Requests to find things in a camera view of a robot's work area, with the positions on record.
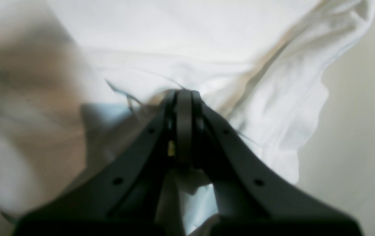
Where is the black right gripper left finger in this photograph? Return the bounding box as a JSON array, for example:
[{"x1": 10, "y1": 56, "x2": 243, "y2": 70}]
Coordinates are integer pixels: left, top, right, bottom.
[{"x1": 13, "y1": 90, "x2": 183, "y2": 236}]

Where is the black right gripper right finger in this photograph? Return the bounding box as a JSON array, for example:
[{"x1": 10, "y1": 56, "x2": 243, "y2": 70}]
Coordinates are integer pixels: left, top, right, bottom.
[{"x1": 188, "y1": 91, "x2": 362, "y2": 236}]

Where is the white T-shirt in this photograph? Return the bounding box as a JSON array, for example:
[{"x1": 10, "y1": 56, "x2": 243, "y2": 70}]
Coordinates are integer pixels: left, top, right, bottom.
[{"x1": 0, "y1": 0, "x2": 375, "y2": 236}]

